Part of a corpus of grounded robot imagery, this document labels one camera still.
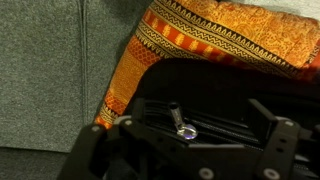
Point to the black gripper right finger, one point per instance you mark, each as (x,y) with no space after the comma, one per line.
(259,119)

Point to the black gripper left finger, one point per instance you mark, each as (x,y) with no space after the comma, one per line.
(138,111)

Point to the silver zipper pull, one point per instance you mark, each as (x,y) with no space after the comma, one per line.
(186,131)

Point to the black rolling suitcase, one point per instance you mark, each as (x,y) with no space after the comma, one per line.
(214,99)

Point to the orange patterned cushion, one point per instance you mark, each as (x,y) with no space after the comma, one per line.
(246,36)

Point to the grey fabric sofa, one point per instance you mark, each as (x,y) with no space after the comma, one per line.
(58,58)

